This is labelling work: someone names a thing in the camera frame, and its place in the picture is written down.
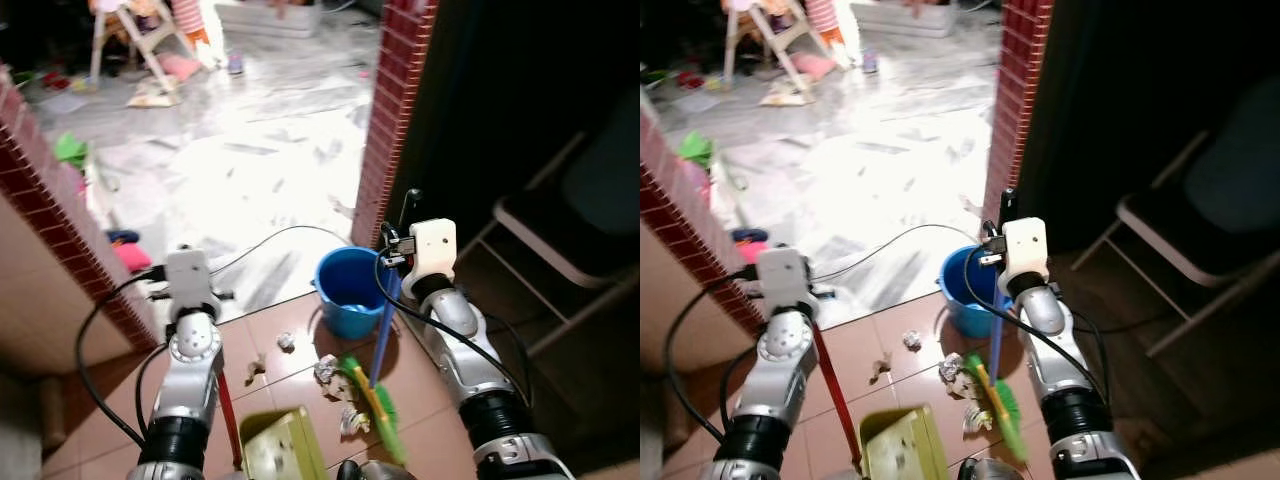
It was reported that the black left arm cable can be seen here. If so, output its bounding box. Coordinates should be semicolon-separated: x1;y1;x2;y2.
75;265;169;446
664;265;761;446

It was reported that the grey robot leg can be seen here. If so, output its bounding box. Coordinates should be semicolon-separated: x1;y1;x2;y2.
336;458;417;480
955;458;1026;480

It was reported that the grey floor cable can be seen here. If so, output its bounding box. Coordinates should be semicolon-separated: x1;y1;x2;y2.
812;223;966;281
208;224;346;276

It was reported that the blue plastic bucket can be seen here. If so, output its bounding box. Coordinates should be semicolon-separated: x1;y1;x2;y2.
938;245;1001;339
313;246;393;341

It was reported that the white folding chair dark seat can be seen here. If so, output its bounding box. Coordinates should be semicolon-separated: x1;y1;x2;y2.
1098;130;1280;361
465;130;641;361

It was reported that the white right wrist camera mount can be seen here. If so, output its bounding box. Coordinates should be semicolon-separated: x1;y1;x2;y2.
1002;217;1049;281
405;218;459;286

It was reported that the beige printed paper sheet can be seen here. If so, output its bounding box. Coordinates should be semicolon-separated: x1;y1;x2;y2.
126;82;181;109
760;82;814;108

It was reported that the green broom blue handle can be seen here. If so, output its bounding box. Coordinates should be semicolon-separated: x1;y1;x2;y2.
338;270;411;466
962;300;1031;463

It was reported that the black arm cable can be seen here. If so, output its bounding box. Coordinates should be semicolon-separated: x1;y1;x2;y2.
75;265;169;446
963;245;1113;401
376;245;533;406
664;265;761;446

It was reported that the green cloth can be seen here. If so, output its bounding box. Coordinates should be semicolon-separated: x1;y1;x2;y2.
680;130;715;169
54;132;89;171

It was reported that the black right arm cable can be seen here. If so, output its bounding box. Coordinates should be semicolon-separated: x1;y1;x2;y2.
376;245;533;406
963;245;1113;401

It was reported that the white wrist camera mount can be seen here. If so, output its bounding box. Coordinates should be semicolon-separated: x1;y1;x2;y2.
163;247;221;321
1002;217;1049;281
405;218;459;286
757;247;816;319

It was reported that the pink cushion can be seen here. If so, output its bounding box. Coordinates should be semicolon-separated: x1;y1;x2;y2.
160;53;203;83
792;53;837;83

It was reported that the olive dustpan red handle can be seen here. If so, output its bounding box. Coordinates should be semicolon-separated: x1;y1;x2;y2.
215;372;331;480
810;322;951;480

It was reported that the white floor mattress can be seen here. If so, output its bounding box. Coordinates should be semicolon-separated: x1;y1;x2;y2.
850;0;956;39
215;0;323;39

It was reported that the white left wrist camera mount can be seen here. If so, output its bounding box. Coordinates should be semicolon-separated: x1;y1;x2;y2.
163;247;221;321
757;247;816;319

